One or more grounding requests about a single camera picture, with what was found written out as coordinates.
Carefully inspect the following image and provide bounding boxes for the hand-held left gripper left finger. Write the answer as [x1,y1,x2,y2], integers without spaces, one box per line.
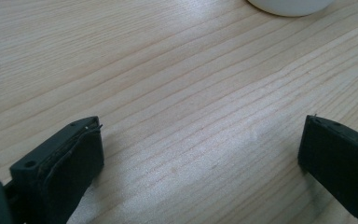
[3,116,105,224]

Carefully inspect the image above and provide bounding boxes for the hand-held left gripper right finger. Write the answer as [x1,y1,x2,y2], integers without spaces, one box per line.
[297,114,358,224]

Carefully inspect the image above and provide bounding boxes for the white round container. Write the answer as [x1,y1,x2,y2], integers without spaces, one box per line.
[246,0,336,18]

